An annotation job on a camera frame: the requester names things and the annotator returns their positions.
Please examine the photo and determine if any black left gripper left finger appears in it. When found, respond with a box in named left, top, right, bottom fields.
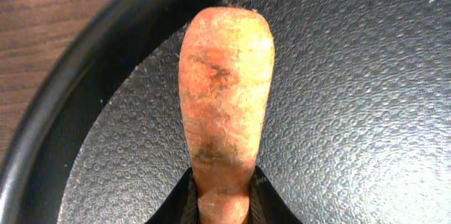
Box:
left=146, top=168, right=197, bottom=224

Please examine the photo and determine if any round black tray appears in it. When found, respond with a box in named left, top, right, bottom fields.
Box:
left=1, top=0, right=450, bottom=223

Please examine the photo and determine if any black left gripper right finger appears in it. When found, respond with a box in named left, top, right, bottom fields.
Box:
left=248, top=166, right=302, bottom=224

